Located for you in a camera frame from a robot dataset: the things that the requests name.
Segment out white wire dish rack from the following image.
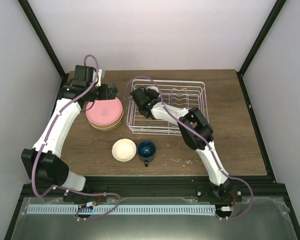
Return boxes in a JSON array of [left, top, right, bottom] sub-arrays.
[[126, 78, 209, 136]]

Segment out dark blue mug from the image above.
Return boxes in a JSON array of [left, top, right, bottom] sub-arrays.
[[136, 141, 157, 167]]

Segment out cream shallow bowl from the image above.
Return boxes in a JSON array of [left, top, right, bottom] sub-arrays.
[[111, 138, 137, 162]]

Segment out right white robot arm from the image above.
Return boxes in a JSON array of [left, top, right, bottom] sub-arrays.
[[130, 87, 232, 202]]

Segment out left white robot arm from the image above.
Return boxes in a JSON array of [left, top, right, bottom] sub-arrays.
[[21, 65, 118, 202]]

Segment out pink plate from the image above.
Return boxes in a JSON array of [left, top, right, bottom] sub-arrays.
[[85, 97, 123, 127]]

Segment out beige plate stack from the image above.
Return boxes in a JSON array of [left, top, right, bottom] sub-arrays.
[[87, 102, 125, 132]]

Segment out light blue slotted strip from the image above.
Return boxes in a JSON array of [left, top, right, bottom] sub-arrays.
[[26, 204, 216, 216]]

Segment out metal front sheet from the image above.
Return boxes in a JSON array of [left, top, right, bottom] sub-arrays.
[[5, 197, 299, 240]]

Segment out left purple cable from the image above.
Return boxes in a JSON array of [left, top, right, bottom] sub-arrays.
[[30, 54, 122, 221]]

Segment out purple cable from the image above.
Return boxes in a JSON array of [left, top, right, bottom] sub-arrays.
[[30, 54, 122, 221], [124, 75, 254, 221]]

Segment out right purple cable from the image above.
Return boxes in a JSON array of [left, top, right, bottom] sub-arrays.
[[124, 75, 254, 221]]

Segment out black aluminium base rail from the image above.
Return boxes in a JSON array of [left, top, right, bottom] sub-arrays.
[[22, 175, 288, 203]]

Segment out left black frame post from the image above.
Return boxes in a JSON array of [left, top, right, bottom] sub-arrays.
[[17, 0, 66, 78]]

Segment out black frame post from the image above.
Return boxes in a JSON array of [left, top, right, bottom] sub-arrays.
[[239, 0, 288, 73], [17, 0, 66, 78]]

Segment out right black frame post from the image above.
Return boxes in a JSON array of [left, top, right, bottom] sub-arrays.
[[239, 0, 288, 73]]

